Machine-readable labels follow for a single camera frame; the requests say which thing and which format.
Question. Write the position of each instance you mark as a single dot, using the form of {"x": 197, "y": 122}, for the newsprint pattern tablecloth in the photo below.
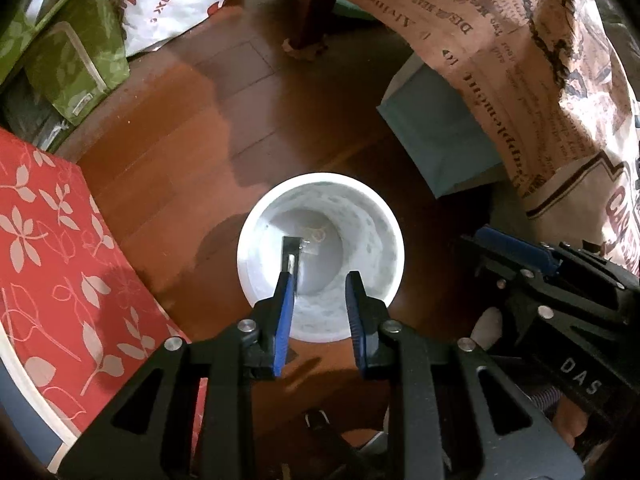
{"x": 525, "y": 60}

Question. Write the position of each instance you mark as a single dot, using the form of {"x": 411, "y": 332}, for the dark wooden table leg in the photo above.
{"x": 312, "y": 10}

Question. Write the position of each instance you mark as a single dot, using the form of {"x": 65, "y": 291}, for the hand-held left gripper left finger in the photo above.
{"x": 282, "y": 325}

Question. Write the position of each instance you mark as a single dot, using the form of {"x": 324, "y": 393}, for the white sock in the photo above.
{"x": 487, "y": 327}

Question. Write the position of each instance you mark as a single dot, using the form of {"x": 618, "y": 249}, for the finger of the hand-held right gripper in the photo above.
{"x": 505, "y": 280}
{"x": 515, "y": 247}

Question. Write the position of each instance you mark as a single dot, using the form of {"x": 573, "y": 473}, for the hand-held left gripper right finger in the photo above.
{"x": 356, "y": 325}

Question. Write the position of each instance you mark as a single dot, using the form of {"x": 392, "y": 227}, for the white round bin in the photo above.
{"x": 380, "y": 240}

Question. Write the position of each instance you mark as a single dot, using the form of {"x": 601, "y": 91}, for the green floral bag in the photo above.
{"x": 75, "y": 55}
{"x": 20, "y": 35}

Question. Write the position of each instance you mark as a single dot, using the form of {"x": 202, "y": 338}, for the white plastic bag red print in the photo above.
{"x": 170, "y": 5}

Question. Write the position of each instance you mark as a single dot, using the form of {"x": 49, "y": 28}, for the dark grey plastic bag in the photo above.
{"x": 30, "y": 115}

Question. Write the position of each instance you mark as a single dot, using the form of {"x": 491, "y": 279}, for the tan rubber band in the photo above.
{"x": 318, "y": 234}

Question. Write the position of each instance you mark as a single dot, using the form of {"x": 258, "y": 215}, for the red floral fabric box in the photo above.
{"x": 75, "y": 270}

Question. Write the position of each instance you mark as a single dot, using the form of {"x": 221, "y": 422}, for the small black plastic piece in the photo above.
{"x": 289, "y": 246}

